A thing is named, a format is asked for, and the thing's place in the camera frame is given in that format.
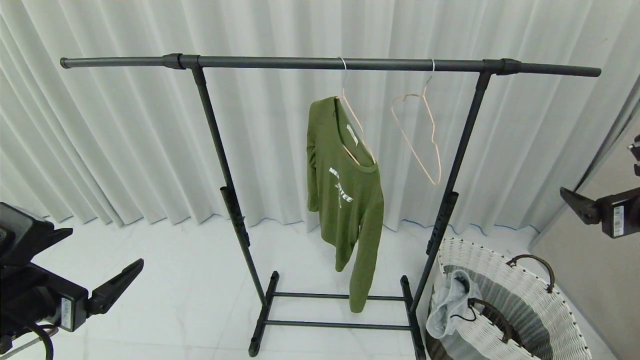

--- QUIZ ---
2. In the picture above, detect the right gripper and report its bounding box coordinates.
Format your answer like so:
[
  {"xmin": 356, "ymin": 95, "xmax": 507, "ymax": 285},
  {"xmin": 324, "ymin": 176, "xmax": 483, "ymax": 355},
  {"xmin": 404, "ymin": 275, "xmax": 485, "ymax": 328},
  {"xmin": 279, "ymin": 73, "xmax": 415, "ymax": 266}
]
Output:
[{"xmin": 596, "ymin": 193, "xmax": 640, "ymax": 240}]

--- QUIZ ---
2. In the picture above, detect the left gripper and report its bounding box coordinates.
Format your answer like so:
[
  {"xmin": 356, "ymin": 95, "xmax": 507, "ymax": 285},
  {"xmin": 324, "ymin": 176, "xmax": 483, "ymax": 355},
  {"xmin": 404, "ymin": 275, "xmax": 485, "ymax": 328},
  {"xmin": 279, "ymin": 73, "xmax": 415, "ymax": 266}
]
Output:
[{"xmin": 0, "ymin": 226, "xmax": 146, "ymax": 334}]

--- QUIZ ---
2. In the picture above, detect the pink clothes hanger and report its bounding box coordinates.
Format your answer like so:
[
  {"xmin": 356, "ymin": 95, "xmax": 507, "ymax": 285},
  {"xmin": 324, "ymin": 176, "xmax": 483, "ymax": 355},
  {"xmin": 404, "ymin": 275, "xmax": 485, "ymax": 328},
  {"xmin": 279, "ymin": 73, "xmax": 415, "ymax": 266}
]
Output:
[
  {"xmin": 335, "ymin": 57, "xmax": 377, "ymax": 167},
  {"xmin": 389, "ymin": 58, "xmax": 443, "ymax": 187}
]

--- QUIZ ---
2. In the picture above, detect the green long-sleeved shirt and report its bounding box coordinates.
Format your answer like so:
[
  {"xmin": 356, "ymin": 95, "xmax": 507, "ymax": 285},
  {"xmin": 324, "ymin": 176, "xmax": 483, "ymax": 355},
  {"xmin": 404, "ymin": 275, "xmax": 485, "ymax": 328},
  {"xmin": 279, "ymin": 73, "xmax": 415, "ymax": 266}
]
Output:
[{"xmin": 305, "ymin": 95, "xmax": 385, "ymax": 315}]

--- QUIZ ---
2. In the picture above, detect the white laundry basket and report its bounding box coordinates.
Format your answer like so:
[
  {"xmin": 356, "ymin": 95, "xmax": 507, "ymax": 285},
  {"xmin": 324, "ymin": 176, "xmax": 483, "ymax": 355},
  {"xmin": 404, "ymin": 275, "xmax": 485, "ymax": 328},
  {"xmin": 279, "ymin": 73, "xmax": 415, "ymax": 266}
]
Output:
[{"xmin": 424, "ymin": 237, "xmax": 594, "ymax": 360}]

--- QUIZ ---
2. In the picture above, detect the black clothes rack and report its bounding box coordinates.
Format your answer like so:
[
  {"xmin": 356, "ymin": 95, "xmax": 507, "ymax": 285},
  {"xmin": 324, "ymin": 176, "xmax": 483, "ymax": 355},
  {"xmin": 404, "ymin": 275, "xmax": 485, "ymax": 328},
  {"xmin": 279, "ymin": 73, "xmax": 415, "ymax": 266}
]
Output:
[{"xmin": 59, "ymin": 52, "xmax": 602, "ymax": 359}]

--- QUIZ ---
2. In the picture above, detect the white curtain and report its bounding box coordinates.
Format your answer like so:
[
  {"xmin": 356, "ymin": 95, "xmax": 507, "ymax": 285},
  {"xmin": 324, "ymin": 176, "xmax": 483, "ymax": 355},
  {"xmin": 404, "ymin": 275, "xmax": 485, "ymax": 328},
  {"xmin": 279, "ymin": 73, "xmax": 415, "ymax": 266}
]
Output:
[{"xmin": 0, "ymin": 0, "xmax": 640, "ymax": 237}]

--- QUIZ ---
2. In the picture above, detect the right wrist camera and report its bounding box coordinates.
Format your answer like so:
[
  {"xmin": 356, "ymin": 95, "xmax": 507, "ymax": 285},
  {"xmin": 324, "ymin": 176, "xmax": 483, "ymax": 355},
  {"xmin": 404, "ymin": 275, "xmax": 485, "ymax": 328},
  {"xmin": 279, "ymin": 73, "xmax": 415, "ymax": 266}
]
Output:
[{"xmin": 628, "ymin": 133, "xmax": 640, "ymax": 177}]

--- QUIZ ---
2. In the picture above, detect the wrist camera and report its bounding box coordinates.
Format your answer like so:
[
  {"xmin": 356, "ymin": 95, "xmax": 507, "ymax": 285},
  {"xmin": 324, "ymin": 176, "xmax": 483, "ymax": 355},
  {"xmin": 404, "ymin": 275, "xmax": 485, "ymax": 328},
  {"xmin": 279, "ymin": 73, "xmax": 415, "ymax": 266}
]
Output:
[
  {"xmin": 628, "ymin": 133, "xmax": 640, "ymax": 177},
  {"xmin": 0, "ymin": 202, "xmax": 53, "ymax": 266}
]

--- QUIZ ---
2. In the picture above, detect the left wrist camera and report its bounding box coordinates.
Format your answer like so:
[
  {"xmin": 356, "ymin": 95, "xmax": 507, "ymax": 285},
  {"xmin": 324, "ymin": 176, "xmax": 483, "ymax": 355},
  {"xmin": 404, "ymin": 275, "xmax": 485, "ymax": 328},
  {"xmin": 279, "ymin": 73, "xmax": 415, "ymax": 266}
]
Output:
[{"xmin": 0, "ymin": 202, "xmax": 53, "ymax": 266}]

